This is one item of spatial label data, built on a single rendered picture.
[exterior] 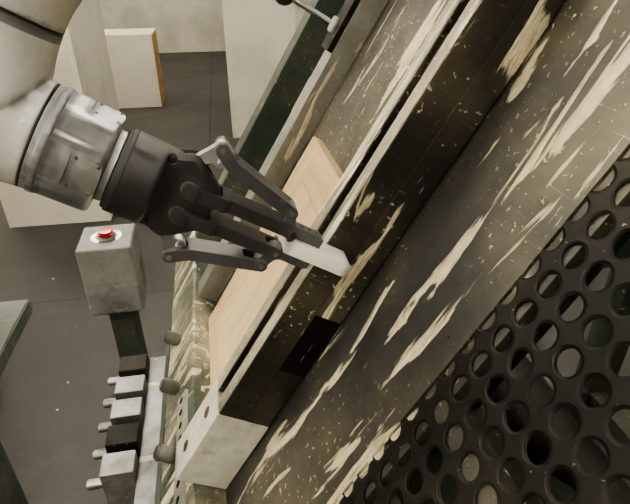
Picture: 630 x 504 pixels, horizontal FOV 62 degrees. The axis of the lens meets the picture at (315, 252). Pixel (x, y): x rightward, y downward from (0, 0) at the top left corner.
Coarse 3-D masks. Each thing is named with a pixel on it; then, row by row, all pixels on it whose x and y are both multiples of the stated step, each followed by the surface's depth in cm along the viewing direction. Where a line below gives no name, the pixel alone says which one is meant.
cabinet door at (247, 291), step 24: (312, 144) 85; (312, 168) 81; (336, 168) 75; (288, 192) 87; (312, 192) 78; (312, 216) 75; (240, 288) 92; (264, 288) 81; (216, 312) 98; (240, 312) 87; (216, 336) 93; (240, 336) 83; (216, 360) 88
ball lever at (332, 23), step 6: (276, 0) 88; (282, 0) 87; (288, 0) 87; (294, 0) 87; (300, 0) 87; (300, 6) 88; (306, 6) 87; (312, 12) 87; (318, 12) 87; (318, 18) 88; (324, 18) 87; (336, 18) 86; (330, 24) 87; (336, 24) 86; (330, 30) 87
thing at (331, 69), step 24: (384, 0) 84; (360, 24) 86; (336, 48) 87; (360, 48) 87; (336, 72) 89; (312, 96) 90; (288, 120) 95; (312, 120) 92; (288, 144) 93; (264, 168) 97; (288, 168) 96; (216, 288) 106
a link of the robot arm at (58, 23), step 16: (0, 0) 34; (16, 0) 35; (32, 0) 36; (48, 0) 36; (64, 0) 37; (80, 0) 39; (32, 16) 36; (48, 16) 37; (64, 16) 39; (64, 32) 40
